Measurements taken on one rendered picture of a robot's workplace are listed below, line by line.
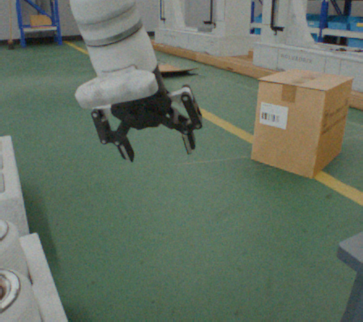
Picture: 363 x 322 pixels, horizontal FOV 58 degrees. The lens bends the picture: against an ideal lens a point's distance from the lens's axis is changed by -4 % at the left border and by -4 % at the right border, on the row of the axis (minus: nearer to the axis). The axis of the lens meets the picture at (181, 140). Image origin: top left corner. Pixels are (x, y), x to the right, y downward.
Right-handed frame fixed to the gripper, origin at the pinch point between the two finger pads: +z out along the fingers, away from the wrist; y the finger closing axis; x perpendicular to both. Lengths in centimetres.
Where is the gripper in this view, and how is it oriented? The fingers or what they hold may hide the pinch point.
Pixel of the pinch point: (159, 152)
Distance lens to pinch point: 50.8
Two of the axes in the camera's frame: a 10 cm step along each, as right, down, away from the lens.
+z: 2.4, 7.4, 6.3
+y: -9.7, 1.5, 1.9
